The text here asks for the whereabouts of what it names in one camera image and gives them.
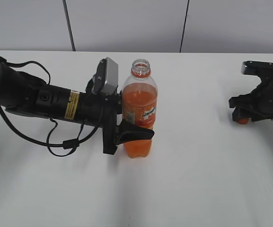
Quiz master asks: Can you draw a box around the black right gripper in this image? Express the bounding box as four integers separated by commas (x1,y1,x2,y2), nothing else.
229,71,273,122

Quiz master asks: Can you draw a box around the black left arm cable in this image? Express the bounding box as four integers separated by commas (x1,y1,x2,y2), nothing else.
0,61,104,157

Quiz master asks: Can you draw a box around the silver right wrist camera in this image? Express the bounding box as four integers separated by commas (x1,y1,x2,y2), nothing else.
241,61,273,76

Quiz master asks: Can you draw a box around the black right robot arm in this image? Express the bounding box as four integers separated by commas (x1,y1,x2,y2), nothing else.
229,61,273,124

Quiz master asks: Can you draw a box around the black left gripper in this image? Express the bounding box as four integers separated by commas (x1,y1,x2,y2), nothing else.
79,92,155,155

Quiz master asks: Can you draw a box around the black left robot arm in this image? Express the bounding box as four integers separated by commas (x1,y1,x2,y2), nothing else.
0,57,154,155

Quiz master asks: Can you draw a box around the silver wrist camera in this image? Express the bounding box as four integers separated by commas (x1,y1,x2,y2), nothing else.
241,61,273,76
92,57,118,96

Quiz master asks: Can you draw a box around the orange bottle cap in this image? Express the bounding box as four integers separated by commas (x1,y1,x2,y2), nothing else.
237,118,249,125

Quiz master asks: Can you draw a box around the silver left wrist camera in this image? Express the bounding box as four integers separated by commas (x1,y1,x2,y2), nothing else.
92,57,118,96

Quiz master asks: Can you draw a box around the orange soda plastic bottle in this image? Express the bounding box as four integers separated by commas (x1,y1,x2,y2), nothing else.
121,58,158,158

